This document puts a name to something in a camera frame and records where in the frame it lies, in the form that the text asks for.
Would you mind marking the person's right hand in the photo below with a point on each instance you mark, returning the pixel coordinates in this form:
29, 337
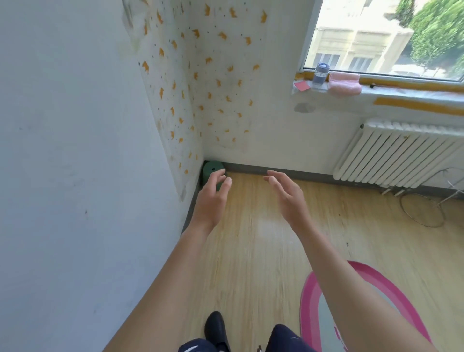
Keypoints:
292, 203

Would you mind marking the person's left hand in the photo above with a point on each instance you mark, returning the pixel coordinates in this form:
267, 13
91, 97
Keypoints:
208, 206

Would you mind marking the person's left thumb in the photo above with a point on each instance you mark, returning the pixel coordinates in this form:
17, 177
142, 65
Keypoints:
225, 186

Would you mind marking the person's right thumb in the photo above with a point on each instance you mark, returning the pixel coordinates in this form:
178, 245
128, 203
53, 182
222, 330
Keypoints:
270, 180

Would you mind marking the person's left forearm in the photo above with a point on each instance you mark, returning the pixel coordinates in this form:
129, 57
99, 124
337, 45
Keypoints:
163, 290

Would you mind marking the person's right forearm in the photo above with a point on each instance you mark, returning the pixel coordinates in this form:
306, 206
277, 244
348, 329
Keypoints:
359, 297

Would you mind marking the green plastic stool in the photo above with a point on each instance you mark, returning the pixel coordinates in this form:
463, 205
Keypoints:
210, 169

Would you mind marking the small red card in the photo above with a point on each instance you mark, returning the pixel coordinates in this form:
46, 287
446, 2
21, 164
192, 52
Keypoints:
302, 86

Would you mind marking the folded pink towel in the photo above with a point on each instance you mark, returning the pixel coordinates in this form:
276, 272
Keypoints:
344, 86

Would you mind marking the white ribbed radiator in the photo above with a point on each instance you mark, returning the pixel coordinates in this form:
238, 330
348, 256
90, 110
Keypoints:
395, 156

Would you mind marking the pink bordered oval rug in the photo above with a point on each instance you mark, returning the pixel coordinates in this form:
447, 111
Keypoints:
309, 308

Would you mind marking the black shoe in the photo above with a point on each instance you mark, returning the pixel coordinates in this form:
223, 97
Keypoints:
216, 328

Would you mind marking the white window sill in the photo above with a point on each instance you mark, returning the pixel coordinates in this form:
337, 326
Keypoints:
406, 99

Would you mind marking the white orange patterned wall sheet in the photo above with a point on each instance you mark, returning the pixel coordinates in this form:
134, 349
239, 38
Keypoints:
217, 72

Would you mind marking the white window frame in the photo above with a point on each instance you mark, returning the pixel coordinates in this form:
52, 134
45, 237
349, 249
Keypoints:
310, 40

